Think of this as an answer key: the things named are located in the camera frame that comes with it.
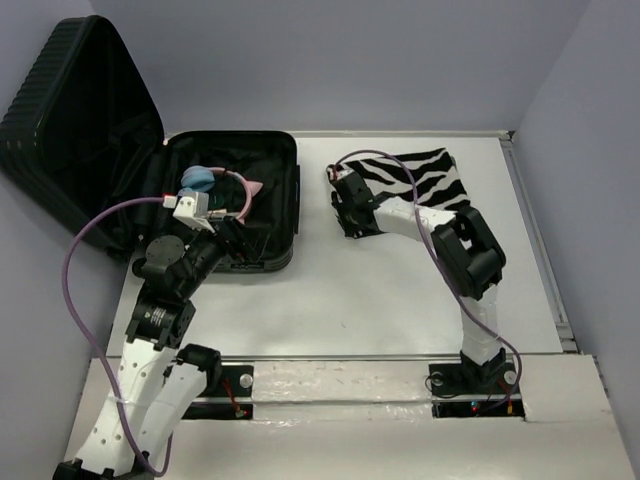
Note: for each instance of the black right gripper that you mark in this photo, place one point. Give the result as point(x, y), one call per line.
point(349, 227)

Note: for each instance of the black hard-shell suitcase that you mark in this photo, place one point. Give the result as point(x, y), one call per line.
point(83, 138)

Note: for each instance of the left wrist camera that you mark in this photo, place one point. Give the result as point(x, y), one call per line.
point(190, 209)

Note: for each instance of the dark green round puff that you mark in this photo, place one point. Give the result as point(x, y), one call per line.
point(216, 202)

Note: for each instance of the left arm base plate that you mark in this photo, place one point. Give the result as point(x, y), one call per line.
point(229, 400)

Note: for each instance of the silver glitter tube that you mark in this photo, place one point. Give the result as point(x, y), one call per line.
point(220, 214)

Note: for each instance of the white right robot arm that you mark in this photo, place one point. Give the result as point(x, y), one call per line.
point(468, 257)

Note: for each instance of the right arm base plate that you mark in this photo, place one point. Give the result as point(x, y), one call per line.
point(475, 395)

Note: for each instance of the blue pink cat-ear headphones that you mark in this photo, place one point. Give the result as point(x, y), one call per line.
point(221, 181)

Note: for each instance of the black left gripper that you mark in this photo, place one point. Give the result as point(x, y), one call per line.
point(235, 249)

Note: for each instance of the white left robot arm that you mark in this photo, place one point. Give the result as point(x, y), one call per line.
point(158, 376)

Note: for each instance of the zebra print pouch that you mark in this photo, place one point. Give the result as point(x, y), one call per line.
point(431, 176)

